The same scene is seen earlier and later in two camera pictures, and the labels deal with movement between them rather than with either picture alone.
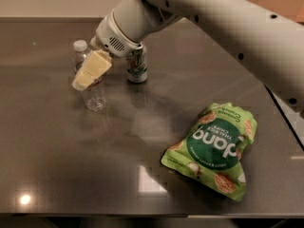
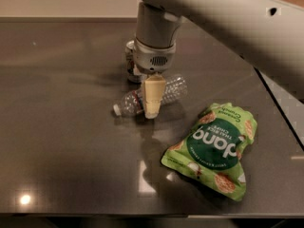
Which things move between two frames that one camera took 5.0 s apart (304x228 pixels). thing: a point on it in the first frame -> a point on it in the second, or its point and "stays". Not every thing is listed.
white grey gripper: (111, 38) -> (153, 58)
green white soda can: (137, 66) stays
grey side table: (294, 118) stays
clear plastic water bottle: (95, 97) -> (175, 90)
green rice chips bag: (213, 149) stays
